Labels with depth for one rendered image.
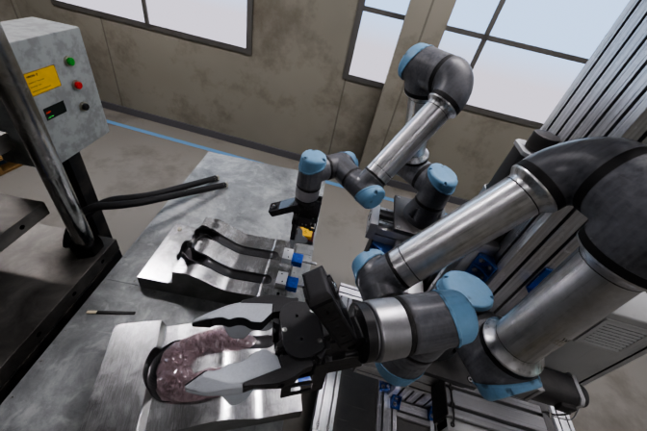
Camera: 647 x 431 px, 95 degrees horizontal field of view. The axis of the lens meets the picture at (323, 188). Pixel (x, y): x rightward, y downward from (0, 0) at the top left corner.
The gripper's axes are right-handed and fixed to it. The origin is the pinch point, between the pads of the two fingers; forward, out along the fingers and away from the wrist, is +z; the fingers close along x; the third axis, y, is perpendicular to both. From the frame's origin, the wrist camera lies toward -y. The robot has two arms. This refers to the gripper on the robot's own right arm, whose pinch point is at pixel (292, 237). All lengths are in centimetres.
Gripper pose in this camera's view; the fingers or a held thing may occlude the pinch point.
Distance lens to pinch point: 107.5
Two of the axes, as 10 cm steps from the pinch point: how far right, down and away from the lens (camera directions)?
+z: -1.8, 7.7, 6.1
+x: 1.1, -6.0, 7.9
